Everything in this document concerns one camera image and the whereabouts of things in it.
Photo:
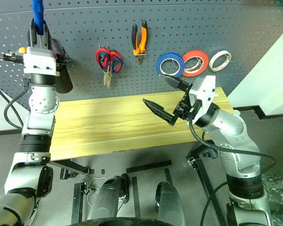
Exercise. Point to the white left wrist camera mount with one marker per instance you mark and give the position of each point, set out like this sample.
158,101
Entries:
39,61

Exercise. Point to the black rounded robot torso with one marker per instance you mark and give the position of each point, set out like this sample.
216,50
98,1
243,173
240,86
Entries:
122,222

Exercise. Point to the blue tape roll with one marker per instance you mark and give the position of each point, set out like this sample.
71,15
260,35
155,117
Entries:
159,63

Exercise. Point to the black cup holder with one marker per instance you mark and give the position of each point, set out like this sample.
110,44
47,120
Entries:
63,82

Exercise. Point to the small black floor square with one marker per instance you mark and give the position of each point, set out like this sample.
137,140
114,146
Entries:
103,171

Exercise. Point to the orange round knob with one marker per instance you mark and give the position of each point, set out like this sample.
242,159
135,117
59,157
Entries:
22,50

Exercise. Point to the black table leg frame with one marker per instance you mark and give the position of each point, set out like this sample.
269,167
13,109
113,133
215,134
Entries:
207,179
70,167

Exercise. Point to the silver single peg hook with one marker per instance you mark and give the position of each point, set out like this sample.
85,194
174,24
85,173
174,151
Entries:
173,63

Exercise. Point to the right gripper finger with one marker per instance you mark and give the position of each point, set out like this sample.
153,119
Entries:
175,83
159,110

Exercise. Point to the silver right robot thigh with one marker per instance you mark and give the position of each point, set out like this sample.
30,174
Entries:
169,202

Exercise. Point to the long black floor tape strip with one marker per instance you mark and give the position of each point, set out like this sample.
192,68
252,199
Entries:
148,166

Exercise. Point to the white tape roll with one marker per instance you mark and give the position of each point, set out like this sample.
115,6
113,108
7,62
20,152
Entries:
211,62

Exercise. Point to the silver robot thigh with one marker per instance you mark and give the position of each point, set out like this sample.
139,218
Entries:
169,202
106,200

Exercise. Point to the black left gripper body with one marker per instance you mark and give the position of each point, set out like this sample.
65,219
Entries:
48,46

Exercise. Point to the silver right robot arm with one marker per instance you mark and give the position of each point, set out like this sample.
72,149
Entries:
228,131

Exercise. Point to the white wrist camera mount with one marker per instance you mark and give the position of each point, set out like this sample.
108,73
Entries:
39,61
206,87

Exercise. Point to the orange and black pliers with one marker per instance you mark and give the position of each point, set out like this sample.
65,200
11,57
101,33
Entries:
142,37

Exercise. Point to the silver double peg hook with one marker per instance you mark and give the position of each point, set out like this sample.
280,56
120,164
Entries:
106,47

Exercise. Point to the grey perforated pegboard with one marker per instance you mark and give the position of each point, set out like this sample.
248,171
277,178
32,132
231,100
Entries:
191,28

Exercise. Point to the red tape roll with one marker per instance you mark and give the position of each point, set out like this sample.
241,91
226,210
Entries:
195,52

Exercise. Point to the silver left robot thigh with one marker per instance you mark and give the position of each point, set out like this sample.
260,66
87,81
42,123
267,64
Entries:
106,200

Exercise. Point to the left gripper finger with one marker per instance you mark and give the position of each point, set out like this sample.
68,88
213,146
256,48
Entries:
33,33
46,34

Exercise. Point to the short black floor tape strip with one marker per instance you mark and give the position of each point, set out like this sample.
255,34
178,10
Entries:
168,175

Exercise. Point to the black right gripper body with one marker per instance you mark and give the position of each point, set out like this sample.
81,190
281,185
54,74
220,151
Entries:
184,110

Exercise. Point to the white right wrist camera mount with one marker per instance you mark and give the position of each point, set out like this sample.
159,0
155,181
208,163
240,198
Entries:
206,87

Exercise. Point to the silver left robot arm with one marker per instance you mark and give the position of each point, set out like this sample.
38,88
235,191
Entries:
41,103

